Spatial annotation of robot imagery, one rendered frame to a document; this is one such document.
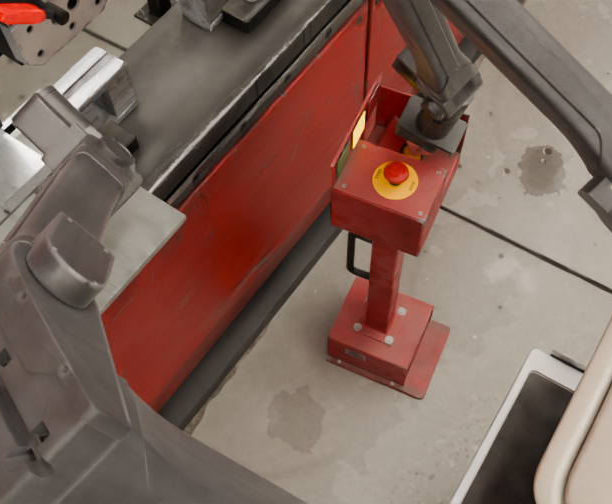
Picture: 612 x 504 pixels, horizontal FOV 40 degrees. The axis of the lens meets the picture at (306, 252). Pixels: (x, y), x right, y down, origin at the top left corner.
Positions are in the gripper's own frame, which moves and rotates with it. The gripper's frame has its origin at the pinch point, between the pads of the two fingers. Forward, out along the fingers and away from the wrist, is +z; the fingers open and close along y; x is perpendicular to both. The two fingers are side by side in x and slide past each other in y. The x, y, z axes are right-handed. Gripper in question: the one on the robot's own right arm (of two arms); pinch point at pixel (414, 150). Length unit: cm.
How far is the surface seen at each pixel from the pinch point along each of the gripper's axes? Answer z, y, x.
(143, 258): -22, 26, 46
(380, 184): -4.8, 2.9, 11.8
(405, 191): -5.9, -1.0, 11.4
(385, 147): -0.4, 4.6, 2.6
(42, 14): -37, 48, 31
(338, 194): -2.2, 8.0, 15.5
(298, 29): -8.0, 26.2, -4.6
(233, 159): 4.7, 26.0, 15.3
